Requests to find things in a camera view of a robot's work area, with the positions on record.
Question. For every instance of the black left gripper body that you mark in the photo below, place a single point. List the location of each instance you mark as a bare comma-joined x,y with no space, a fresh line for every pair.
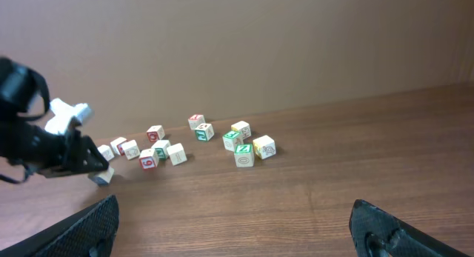
25,98

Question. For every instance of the green bordered picture block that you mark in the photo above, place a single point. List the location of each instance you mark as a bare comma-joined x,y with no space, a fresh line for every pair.
204,132

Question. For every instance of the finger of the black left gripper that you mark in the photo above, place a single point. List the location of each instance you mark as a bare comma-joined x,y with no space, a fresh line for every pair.
82,156

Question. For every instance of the wooden block number one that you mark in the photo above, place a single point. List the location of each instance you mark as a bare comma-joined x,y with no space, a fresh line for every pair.
177,154

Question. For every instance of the yellow turtle wooden block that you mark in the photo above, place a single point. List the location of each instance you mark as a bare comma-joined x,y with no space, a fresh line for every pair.
264,147

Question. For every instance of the red letter Q block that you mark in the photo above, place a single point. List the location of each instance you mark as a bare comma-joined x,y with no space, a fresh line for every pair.
155,133

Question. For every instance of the wooden block animal drawing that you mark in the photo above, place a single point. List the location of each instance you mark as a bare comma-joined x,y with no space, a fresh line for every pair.
130,149

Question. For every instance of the red letter X block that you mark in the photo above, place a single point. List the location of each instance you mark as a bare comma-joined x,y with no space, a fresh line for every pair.
195,120

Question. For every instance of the blue number wooden block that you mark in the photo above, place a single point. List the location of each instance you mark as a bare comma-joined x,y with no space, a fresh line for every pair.
102,178

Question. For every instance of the yellow edged wooden block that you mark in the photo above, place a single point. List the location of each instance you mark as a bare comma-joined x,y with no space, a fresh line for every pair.
242,127

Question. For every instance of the red number six block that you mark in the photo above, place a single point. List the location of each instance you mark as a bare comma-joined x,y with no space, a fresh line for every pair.
148,159

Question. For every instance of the wooden block letter Z side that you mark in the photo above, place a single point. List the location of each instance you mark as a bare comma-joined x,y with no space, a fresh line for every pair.
106,152

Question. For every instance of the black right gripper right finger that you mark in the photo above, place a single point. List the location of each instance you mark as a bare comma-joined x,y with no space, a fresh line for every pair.
377,233

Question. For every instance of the green letter wooden block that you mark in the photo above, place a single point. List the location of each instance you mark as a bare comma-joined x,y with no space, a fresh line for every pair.
160,147

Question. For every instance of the green letter Z block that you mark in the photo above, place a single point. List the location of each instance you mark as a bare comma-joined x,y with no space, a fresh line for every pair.
244,155

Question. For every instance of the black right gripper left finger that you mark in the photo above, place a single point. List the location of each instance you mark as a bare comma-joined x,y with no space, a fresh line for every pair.
89,232

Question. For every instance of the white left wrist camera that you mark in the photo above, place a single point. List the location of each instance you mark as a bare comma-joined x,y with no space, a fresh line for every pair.
66,117

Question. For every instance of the red edged wooden block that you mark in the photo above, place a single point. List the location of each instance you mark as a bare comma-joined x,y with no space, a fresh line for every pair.
117,145

